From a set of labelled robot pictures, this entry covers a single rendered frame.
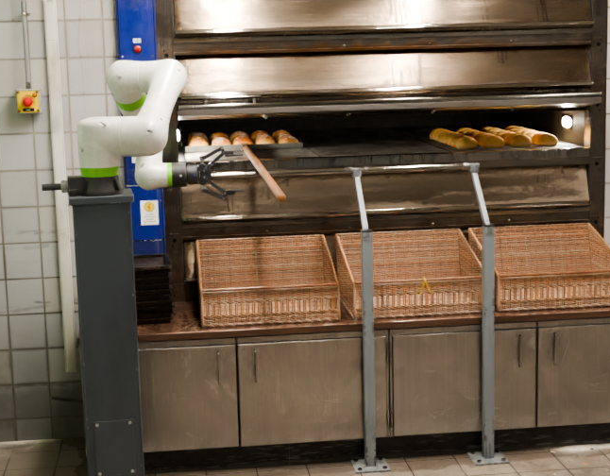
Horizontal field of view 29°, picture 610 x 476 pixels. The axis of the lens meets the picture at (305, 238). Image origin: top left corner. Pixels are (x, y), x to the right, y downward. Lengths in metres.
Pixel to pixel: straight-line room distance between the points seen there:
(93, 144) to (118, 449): 1.01
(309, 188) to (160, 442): 1.26
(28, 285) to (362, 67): 1.69
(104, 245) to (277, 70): 1.49
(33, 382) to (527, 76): 2.50
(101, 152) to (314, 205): 1.47
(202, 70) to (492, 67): 1.25
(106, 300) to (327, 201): 1.50
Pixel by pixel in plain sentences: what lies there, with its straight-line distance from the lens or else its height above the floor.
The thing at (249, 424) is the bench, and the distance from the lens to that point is 4.72.
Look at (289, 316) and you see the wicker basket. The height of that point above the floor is 0.61.
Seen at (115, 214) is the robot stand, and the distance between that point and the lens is 3.86.
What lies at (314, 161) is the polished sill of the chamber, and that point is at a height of 1.16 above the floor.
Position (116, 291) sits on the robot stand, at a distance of 3.90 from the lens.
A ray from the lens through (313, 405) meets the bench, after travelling 4.73.
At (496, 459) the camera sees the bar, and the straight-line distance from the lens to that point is 4.87.
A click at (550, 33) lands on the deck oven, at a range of 5.28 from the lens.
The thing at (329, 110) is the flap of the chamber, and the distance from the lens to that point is 4.92.
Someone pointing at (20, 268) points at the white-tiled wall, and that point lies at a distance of 5.14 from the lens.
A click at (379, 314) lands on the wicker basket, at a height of 0.60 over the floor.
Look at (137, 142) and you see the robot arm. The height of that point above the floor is 1.37.
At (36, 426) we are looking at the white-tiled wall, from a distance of 5.31.
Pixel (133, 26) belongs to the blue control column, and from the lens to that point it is 4.99.
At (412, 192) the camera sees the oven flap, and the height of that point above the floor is 1.02.
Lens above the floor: 1.68
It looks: 9 degrees down
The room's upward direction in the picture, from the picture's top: 1 degrees counter-clockwise
